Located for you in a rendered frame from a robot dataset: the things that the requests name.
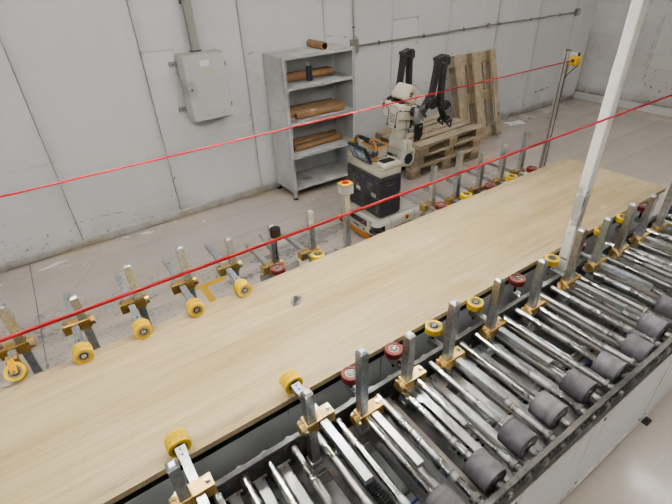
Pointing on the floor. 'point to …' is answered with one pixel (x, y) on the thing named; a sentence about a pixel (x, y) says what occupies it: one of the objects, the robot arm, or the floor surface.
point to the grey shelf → (289, 94)
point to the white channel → (603, 124)
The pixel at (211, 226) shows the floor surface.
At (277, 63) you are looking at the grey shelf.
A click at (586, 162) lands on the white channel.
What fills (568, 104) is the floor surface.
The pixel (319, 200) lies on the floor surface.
